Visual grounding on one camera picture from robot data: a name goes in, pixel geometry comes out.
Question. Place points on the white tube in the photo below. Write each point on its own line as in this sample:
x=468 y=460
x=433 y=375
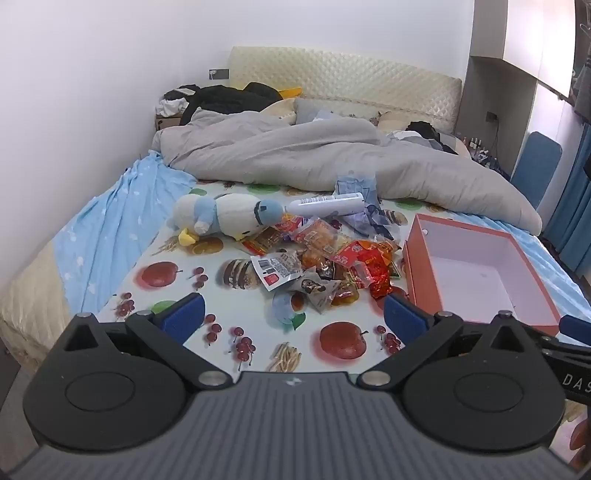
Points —
x=323 y=203

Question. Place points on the yellow item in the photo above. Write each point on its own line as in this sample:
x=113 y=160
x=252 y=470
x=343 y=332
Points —
x=292 y=93

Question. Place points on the pile of clothes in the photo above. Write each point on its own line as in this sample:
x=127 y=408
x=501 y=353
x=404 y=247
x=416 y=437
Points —
x=173 y=101

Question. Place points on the fruit print mat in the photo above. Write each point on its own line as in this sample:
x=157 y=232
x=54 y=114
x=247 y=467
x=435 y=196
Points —
x=184 y=272

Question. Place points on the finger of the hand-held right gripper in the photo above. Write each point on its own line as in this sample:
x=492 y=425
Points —
x=576 y=325

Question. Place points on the black clothing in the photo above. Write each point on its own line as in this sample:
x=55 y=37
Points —
x=221 y=99

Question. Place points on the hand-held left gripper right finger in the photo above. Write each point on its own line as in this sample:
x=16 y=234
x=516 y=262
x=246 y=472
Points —
x=406 y=314

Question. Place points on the penguin plush toy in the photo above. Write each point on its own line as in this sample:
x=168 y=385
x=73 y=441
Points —
x=231 y=212

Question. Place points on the white wall cabinet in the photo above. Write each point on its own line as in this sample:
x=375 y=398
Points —
x=521 y=32

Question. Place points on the group of small bottles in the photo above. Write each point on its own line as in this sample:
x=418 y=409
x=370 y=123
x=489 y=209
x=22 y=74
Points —
x=480 y=150

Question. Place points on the beige pillow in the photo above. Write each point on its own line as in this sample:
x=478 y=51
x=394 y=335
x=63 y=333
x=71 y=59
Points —
x=392 y=122

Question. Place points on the blue chair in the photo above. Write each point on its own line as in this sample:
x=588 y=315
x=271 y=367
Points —
x=535 y=166

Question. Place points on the grey duvet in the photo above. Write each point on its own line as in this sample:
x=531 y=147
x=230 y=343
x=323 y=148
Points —
x=300 y=157

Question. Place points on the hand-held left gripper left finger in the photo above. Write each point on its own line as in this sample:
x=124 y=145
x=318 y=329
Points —
x=184 y=314

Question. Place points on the pink cardboard box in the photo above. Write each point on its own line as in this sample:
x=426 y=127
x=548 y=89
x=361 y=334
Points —
x=461 y=272

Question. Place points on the black cloth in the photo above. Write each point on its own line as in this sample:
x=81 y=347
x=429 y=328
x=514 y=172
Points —
x=422 y=130

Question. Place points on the crumpled blue plastic bag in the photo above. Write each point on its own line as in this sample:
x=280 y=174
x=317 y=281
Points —
x=355 y=182

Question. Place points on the pile of snack packets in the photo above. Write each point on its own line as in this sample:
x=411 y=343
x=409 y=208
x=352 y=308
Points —
x=323 y=251

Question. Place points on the hanging dark clothes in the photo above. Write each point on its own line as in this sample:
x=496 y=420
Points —
x=581 y=92

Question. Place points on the blue curtain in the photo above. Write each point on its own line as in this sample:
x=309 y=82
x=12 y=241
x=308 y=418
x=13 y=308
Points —
x=572 y=207

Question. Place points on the dark wall panel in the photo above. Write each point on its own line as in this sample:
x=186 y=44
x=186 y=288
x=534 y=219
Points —
x=219 y=74

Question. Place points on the cream quilted headboard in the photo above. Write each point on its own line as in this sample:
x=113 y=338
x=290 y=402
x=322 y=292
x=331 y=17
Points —
x=346 y=78

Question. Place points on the grey pillow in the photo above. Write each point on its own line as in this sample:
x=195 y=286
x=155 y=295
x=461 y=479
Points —
x=323 y=110

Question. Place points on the wall socket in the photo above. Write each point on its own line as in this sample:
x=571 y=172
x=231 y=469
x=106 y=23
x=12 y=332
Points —
x=491 y=116

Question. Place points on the light blue bedsheet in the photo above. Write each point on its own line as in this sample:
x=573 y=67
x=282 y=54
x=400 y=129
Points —
x=106 y=221

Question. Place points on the brown cardboard box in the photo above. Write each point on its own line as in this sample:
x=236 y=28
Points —
x=166 y=122

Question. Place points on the cream mattress side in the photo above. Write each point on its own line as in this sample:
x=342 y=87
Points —
x=32 y=304

